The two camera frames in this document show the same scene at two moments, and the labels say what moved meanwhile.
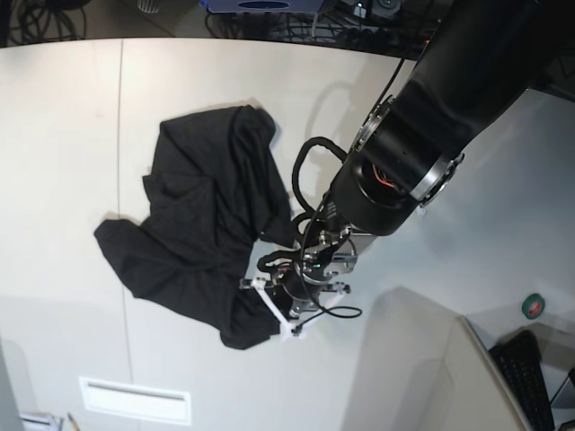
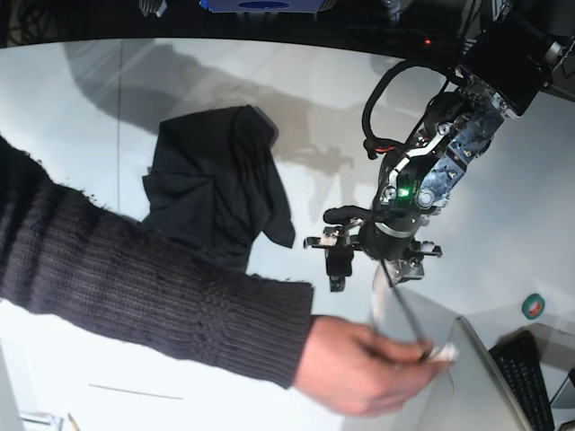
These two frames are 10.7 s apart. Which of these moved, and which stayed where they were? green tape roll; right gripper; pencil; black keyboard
Moved: right gripper
Stayed: green tape roll; black keyboard; pencil
